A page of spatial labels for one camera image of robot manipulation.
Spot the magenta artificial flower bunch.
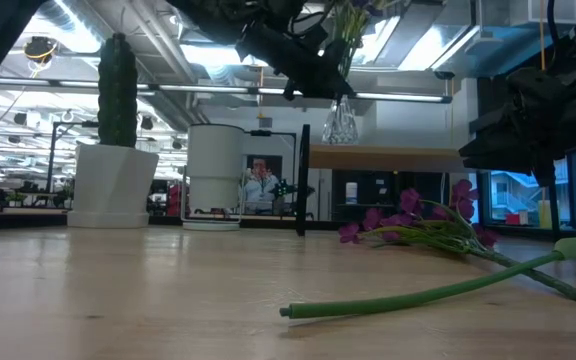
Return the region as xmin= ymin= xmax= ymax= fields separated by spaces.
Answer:
xmin=337 ymin=178 xmax=576 ymax=303

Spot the green cactus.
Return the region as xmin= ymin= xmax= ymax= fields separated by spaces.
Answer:
xmin=96 ymin=32 xmax=139 ymax=149

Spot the black device with green parts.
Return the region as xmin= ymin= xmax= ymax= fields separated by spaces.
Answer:
xmin=272 ymin=182 xmax=317 ymax=214

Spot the long ceiling light bar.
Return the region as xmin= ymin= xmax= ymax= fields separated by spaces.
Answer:
xmin=0 ymin=77 xmax=453 ymax=105

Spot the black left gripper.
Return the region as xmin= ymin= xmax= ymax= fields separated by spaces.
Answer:
xmin=235 ymin=22 xmax=356 ymax=101

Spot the clear pitcher with white insert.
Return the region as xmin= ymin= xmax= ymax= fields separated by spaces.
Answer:
xmin=180 ymin=123 xmax=248 ymax=232

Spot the wooden shelf with black frame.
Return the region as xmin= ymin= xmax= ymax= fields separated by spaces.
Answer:
xmin=295 ymin=123 xmax=563 ymax=242

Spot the white faceted plant pot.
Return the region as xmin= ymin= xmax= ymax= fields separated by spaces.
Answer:
xmin=66 ymin=143 xmax=160 ymax=230

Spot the red chair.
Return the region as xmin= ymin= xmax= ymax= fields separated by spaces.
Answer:
xmin=167 ymin=184 xmax=182 ymax=217

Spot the dark artificial tulip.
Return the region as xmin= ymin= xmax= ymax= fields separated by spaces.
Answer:
xmin=278 ymin=234 xmax=576 ymax=320

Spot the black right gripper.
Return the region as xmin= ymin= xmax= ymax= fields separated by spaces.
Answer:
xmin=459 ymin=64 xmax=576 ymax=186

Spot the faceted clear glass vase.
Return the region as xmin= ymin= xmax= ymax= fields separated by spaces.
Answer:
xmin=321 ymin=94 xmax=360 ymax=146

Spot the pink flower bouquet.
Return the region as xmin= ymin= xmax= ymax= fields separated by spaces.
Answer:
xmin=250 ymin=167 xmax=274 ymax=186

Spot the yellow post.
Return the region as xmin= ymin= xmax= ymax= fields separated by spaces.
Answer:
xmin=539 ymin=199 xmax=553 ymax=230

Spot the wooden shelf board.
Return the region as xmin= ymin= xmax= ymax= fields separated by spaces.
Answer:
xmin=309 ymin=144 xmax=474 ymax=174

